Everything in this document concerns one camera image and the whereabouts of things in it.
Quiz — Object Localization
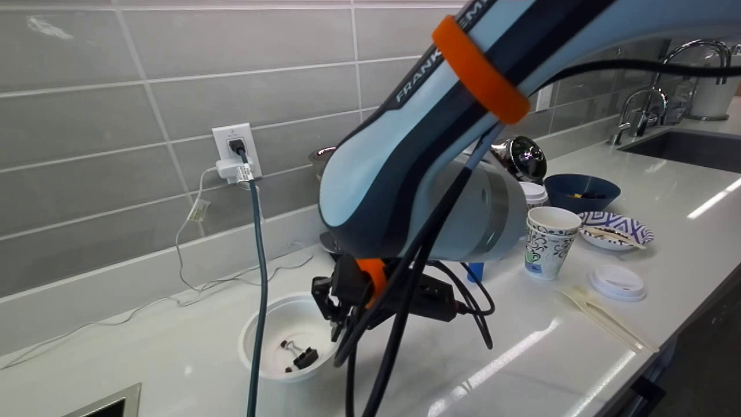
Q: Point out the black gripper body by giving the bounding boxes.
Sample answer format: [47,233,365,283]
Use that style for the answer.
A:
[329,253,388,318]

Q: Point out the white bowl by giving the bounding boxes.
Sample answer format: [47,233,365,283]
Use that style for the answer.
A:
[237,290,342,387]

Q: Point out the patterned paper cup without lid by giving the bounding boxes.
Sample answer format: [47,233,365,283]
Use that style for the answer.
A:
[523,203,584,283]

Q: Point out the dark blue bowl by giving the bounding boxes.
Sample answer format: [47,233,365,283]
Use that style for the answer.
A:
[542,171,623,216]

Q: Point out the kitchen sink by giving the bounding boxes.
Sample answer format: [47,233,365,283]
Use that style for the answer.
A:
[619,124,741,175]

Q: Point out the black binder clip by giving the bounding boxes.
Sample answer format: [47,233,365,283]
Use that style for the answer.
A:
[277,335,321,375]

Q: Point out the blue plastic cylinder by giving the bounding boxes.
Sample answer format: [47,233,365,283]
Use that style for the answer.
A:
[464,260,489,284]

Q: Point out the white power adapter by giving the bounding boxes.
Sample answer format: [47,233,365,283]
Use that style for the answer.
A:
[212,155,259,185]

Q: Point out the black power plug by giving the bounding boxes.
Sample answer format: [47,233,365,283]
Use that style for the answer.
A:
[227,137,249,166]

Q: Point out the cream plastic spoon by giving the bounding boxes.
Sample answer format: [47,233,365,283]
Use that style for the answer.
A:
[559,283,621,320]

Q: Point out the metal framed countertop recess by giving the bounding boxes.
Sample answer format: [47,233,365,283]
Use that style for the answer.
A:
[63,380,145,417]

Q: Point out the cream plastic fork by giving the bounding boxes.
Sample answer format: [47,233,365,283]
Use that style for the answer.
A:
[567,290,652,354]

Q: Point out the white plastic cup lid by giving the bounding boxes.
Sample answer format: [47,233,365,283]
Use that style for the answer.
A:
[589,262,650,304]

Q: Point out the blue patterned plate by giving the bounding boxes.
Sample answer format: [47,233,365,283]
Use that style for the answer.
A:
[575,209,658,254]

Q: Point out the chrome faucet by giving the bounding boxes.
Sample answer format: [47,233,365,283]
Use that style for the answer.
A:
[607,34,733,149]

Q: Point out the dark wood cabinet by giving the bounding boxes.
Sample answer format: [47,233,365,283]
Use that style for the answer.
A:
[592,262,741,417]

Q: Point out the white container by sink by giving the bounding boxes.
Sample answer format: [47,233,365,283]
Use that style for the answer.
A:
[679,41,741,123]

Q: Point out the small orange cable strap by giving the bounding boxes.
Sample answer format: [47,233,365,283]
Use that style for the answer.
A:
[354,254,388,313]

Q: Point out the dark power cable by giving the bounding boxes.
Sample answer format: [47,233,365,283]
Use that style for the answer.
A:
[244,179,274,417]

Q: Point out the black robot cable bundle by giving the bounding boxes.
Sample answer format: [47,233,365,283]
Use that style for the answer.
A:
[329,56,741,417]

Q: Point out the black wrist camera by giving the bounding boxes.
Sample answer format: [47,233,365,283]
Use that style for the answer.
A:
[385,272,460,324]

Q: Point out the thin white cable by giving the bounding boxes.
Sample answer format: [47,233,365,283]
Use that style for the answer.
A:
[172,165,320,313]

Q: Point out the white wall outlet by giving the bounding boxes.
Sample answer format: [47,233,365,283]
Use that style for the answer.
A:
[211,121,267,185]
[533,82,559,116]

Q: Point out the wide orange cable strap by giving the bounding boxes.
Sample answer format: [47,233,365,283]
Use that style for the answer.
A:
[428,12,535,128]

